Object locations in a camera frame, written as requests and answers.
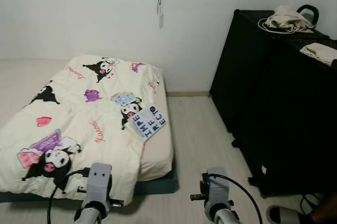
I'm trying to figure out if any grey slipper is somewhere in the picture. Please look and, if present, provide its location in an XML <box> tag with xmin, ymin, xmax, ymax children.
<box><xmin>266</xmin><ymin>206</ymin><xmax>316</xmax><ymax>224</ymax></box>

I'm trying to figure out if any cream cartoon print quilt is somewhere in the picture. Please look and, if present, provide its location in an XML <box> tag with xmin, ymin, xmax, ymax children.
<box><xmin>0</xmin><ymin>55</ymin><xmax>166</xmax><ymax>206</ymax></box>

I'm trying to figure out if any white cable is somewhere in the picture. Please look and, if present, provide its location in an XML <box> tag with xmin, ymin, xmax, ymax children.
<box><xmin>257</xmin><ymin>18</ymin><xmax>295</xmax><ymax>34</ymax></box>

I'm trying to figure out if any crumpled beige cloth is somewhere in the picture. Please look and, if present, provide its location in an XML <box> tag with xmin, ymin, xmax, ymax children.
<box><xmin>265</xmin><ymin>6</ymin><xmax>315</xmax><ymax>33</ymax></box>

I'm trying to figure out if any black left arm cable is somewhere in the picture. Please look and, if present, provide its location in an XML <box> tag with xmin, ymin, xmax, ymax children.
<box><xmin>47</xmin><ymin>169</ymin><xmax>90</xmax><ymax>224</ymax></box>

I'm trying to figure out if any white sheeted mattress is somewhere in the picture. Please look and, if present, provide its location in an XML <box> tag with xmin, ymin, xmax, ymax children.
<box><xmin>0</xmin><ymin>58</ymin><xmax>174</xmax><ymax>182</ymax></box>

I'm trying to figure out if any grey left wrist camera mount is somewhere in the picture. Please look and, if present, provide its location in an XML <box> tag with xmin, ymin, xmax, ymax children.
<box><xmin>87</xmin><ymin>163</ymin><xmax>113</xmax><ymax>206</ymax></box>

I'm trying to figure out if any person's leg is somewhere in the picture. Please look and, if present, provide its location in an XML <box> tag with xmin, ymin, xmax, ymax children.
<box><xmin>311</xmin><ymin>198</ymin><xmax>337</xmax><ymax>224</ymax></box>

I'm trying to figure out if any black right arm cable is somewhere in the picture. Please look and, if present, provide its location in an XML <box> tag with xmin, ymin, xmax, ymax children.
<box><xmin>208</xmin><ymin>174</ymin><xmax>263</xmax><ymax>224</ymax></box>

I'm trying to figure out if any black fabric wardrobe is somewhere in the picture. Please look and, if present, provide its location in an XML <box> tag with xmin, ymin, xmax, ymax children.
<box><xmin>210</xmin><ymin>8</ymin><xmax>337</xmax><ymax>196</ymax></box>

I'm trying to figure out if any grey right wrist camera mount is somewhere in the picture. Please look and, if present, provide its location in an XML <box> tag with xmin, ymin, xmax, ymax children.
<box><xmin>204</xmin><ymin>167</ymin><xmax>232</xmax><ymax>219</ymax></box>

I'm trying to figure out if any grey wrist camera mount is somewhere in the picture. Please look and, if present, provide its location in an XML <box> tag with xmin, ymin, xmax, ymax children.
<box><xmin>87</xmin><ymin>163</ymin><xmax>113</xmax><ymax>206</ymax></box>
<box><xmin>204</xmin><ymin>167</ymin><xmax>232</xmax><ymax>219</ymax></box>

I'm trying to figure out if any black curved handle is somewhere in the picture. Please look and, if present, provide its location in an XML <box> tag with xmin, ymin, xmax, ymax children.
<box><xmin>296</xmin><ymin>4</ymin><xmax>320</xmax><ymax>25</ymax></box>

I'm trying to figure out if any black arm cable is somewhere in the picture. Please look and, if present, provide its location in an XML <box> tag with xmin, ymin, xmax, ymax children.
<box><xmin>47</xmin><ymin>169</ymin><xmax>90</xmax><ymax>224</ymax></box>
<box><xmin>208</xmin><ymin>174</ymin><xmax>263</xmax><ymax>224</ymax></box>

